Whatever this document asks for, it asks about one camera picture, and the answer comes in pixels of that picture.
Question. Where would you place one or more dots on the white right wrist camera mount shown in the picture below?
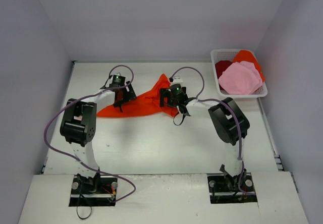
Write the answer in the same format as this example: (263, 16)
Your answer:
(175, 80)

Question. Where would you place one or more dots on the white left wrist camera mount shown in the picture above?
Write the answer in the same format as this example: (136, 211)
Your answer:
(116, 78)

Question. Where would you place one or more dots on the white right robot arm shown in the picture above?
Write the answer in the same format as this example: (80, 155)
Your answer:
(230, 123)

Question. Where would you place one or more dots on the pink t shirt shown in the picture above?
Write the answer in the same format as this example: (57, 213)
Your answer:
(240, 78)

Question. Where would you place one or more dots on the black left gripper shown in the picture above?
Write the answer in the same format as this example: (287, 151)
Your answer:
(128, 93)

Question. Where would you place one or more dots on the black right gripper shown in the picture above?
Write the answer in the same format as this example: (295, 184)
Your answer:
(164, 97)

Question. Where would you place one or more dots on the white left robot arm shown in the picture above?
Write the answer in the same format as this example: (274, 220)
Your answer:
(78, 127)

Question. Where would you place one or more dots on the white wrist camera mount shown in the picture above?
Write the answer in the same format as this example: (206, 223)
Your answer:
(116, 78)
(175, 80)

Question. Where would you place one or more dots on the dark red t shirt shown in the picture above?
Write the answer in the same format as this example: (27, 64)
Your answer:
(221, 66)

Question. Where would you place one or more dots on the orange t shirt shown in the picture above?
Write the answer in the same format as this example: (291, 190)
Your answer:
(246, 55)
(145, 104)

